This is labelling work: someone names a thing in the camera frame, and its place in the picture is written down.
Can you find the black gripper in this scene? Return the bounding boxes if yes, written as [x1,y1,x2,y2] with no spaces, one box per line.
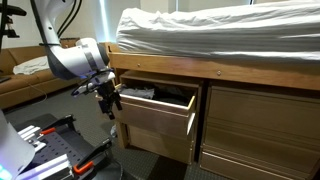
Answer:
[96,80,123,121]

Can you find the wooden dresser with open drawer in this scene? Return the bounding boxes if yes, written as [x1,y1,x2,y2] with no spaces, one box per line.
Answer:
[114,69,204,166]

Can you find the closed wooden drawer under open one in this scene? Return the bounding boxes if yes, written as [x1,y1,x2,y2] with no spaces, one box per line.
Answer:
[127,124,195,165]

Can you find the wide wooden dresser drawer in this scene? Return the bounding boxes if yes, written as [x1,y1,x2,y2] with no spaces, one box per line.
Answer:
[202,125,320,174]
[207,87,320,141]
[199,151,296,180]

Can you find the white item under dresser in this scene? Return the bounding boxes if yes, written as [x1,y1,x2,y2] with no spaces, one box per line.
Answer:
[109,124,118,138]

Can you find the grey folded cloth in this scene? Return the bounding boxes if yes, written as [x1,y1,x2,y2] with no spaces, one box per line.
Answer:
[119,85,156,100]

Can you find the black clamp with orange grip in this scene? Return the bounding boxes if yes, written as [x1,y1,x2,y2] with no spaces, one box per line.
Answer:
[39,114,77,137]
[72,138,114,175]

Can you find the dark folded clothes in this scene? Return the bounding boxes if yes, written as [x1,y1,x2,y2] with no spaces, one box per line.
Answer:
[153,84,195,107]

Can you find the cardboard box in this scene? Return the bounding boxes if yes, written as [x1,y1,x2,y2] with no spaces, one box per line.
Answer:
[59,37,82,50]

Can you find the short aluminium extrusion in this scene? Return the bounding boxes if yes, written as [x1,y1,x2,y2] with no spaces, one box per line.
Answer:
[17,124,48,153]

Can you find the white cloth on sofa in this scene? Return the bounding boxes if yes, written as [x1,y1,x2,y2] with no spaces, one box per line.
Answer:
[12,55,51,76]

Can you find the brown sofa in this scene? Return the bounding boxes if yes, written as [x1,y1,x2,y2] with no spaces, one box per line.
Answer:
[0,45,81,110]

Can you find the long aluminium extrusion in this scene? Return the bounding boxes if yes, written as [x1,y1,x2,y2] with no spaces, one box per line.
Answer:
[14,153,74,180]

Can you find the mattress with white sheet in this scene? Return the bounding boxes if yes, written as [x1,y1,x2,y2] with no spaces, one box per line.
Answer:
[115,0,320,63]

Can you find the wide wooden dresser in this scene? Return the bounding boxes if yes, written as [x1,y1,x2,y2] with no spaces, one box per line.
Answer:
[199,79,320,180]

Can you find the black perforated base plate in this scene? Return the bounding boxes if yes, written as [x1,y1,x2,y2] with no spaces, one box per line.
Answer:
[13,113,118,180]

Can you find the wooden bed frame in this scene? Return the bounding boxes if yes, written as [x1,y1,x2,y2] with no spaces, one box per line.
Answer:
[99,41,320,149]

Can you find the thin white cable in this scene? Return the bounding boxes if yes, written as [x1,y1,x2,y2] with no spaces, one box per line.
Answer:
[19,74,48,102]

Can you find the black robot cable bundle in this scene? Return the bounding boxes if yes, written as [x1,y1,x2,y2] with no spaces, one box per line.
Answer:
[55,0,83,38]

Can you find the black camera stand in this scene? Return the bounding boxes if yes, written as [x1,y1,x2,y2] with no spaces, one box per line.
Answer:
[0,0,28,51]

